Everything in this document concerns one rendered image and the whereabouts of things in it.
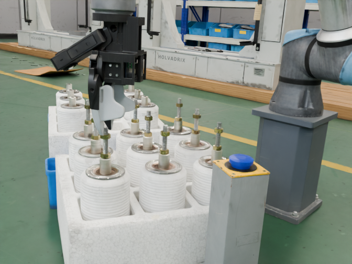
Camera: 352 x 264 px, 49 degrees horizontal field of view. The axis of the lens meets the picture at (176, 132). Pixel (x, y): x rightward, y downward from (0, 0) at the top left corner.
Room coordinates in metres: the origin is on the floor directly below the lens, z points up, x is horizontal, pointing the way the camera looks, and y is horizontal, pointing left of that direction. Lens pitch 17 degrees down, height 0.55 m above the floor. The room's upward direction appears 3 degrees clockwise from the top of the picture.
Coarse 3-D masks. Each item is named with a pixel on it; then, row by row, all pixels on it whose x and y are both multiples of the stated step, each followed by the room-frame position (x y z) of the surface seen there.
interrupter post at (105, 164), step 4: (100, 160) 0.69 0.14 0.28; (104, 160) 0.68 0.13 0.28; (108, 160) 0.69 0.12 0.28; (100, 164) 0.69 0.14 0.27; (104, 164) 0.68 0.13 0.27; (108, 164) 0.69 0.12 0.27; (100, 168) 0.69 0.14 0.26; (104, 168) 0.68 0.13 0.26; (108, 168) 0.69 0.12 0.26; (100, 172) 0.69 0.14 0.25; (104, 172) 0.68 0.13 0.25; (108, 172) 0.69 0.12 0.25
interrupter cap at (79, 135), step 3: (78, 132) 0.93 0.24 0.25; (81, 132) 0.93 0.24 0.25; (93, 132) 0.94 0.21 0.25; (75, 135) 0.91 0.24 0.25; (78, 135) 0.91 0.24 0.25; (81, 135) 0.92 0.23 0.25; (75, 138) 0.89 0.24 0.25; (78, 138) 0.88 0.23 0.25; (81, 138) 0.88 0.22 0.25; (84, 138) 0.89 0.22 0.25; (87, 138) 0.89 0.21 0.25; (90, 138) 0.89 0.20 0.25
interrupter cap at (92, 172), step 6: (90, 168) 0.70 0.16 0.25; (96, 168) 0.71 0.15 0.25; (114, 168) 0.71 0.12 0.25; (120, 168) 0.71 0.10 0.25; (90, 174) 0.67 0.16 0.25; (96, 174) 0.67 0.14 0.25; (102, 174) 0.68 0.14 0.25; (108, 174) 0.68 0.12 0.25; (114, 174) 0.68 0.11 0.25; (120, 174) 0.68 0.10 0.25
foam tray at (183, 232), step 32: (64, 160) 0.92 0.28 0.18; (64, 192) 0.74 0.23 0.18; (64, 224) 0.70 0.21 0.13; (96, 224) 0.62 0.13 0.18; (128, 224) 0.63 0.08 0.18; (160, 224) 0.66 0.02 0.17; (192, 224) 0.68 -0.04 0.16; (64, 256) 0.73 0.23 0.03; (96, 256) 0.61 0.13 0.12; (128, 256) 0.63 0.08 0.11; (160, 256) 0.66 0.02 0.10; (192, 256) 0.68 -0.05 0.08
